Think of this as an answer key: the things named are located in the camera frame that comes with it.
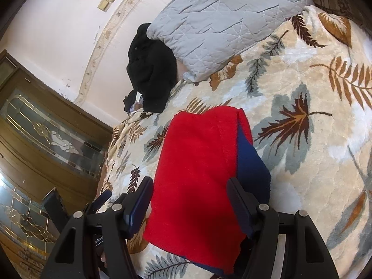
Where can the blue and red sweater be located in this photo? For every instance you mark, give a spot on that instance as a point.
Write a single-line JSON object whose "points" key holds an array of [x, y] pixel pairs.
{"points": [[197, 180]]}

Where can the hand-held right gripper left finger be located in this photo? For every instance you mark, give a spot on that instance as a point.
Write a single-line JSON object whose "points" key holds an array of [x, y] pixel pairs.
{"points": [[139, 206]]}

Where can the black cloth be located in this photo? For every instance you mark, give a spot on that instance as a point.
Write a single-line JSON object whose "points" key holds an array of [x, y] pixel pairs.
{"points": [[151, 69]]}

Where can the leaf print blanket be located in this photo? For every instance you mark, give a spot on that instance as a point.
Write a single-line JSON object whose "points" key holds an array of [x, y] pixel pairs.
{"points": [[290, 64]]}

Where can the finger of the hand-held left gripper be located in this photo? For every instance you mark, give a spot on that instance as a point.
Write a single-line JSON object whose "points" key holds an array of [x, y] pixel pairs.
{"points": [[56, 209], [101, 199]]}

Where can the grey quilted pillow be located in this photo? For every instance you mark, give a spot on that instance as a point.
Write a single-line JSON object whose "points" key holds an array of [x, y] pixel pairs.
{"points": [[226, 14]]}

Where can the wooden door with glass panels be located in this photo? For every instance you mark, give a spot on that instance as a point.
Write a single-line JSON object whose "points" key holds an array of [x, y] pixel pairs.
{"points": [[29, 157]]}

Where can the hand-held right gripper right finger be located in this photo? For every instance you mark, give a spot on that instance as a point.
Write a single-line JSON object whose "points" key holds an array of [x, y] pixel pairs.
{"points": [[244, 209]]}

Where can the person's left hand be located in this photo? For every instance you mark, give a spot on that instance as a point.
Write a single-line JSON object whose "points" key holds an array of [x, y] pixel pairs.
{"points": [[103, 259]]}

